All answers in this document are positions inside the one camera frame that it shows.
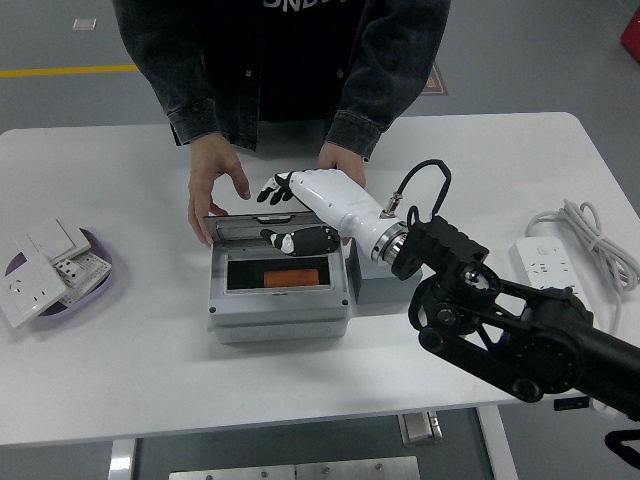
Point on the person's right hand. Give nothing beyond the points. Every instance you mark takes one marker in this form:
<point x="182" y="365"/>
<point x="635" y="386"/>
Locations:
<point x="210" y="170"/>

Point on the person's left hand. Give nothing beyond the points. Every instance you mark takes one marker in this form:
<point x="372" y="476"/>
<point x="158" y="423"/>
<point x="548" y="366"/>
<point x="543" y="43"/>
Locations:
<point x="340" y="160"/>

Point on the white and black robot right hand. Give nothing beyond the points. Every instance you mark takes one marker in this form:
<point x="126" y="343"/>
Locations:
<point x="340" y="200"/>

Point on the orange cylinder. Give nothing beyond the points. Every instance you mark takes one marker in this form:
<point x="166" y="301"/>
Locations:
<point x="292" y="278"/>

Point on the grey box with clear flap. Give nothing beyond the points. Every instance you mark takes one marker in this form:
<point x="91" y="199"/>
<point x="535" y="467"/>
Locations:
<point x="277" y="305"/>

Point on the person's right forearm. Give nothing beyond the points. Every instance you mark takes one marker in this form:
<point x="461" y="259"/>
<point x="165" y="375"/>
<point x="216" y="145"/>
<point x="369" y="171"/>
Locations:
<point x="200" y="90"/>

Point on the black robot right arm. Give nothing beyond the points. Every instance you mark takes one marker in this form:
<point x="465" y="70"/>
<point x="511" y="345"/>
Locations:
<point x="540" y="320"/>

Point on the person's left forearm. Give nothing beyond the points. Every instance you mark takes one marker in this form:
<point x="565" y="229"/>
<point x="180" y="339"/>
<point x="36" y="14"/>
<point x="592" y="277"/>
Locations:
<point x="385" y="85"/>

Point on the grey cube with round hole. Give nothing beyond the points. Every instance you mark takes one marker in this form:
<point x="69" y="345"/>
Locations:
<point x="380" y="290"/>

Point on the grey control box under table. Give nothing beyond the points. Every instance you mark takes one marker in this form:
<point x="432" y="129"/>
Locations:
<point x="420" y="427"/>

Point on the person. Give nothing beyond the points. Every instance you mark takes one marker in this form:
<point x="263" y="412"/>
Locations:
<point x="300" y="60"/>

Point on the white perforated socket module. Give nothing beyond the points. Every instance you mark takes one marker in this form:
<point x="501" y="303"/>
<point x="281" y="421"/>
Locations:
<point x="87" y="267"/>

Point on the purple tray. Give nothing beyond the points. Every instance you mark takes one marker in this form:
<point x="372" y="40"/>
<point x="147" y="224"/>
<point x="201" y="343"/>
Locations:
<point x="95" y="295"/>

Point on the small grey floor plate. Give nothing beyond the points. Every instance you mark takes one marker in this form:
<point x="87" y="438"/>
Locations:
<point x="84" y="24"/>

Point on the white power strip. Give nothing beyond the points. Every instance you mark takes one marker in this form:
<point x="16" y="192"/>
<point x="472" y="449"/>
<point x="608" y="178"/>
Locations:
<point x="542" y="262"/>

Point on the white table leg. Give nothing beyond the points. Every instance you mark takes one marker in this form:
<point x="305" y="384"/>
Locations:
<point x="121" y="460"/>
<point x="495" y="445"/>

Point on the red object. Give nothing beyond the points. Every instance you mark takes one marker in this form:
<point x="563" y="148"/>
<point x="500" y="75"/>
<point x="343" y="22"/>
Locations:
<point x="632" y="32"/>

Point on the white wall switch plate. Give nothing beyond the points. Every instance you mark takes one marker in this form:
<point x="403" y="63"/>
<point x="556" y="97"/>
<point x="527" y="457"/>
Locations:
<point x="52" y="239"/>

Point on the white wall socket plate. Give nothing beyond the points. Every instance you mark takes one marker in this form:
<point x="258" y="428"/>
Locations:
<point x="27" y="295"/>

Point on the metal base plate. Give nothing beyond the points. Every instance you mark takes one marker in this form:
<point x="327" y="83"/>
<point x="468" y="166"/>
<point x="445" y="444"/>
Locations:
<point x="300" y="470"/>

